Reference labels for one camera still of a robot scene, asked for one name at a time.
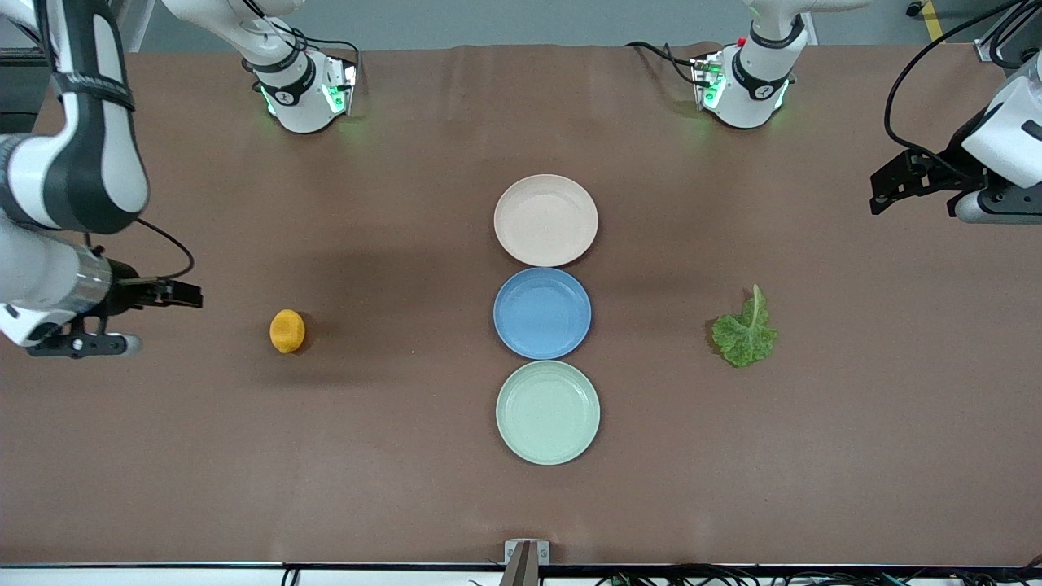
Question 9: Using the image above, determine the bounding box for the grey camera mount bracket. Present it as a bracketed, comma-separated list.
[504, 539, 551, 586]

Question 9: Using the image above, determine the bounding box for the brown table cover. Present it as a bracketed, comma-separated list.
[0, 42, 1042, 567]

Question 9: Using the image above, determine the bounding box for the green lettuce leaf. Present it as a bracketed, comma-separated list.
[711, 284, 778, 368]

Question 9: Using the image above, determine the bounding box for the black arm base cable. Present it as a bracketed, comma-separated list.
[240, 0, 363, 82]
[624, 40, 703, 87]

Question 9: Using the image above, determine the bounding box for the yellow lemon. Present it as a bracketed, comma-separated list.
[269, 308, 307, 355]

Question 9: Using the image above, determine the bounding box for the beige round plate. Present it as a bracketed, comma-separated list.
[493, 174, 599, 268]

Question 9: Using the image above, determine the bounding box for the pale green round plate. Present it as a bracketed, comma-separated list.
[496, 361, 602, 466]

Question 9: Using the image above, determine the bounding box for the blue round plate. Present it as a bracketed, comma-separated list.
[493, 268, 593, 361]

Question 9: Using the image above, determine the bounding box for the silver arm base bracket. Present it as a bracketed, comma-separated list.
[690, 50, 727, 112]
[324, 59, 360, 116]

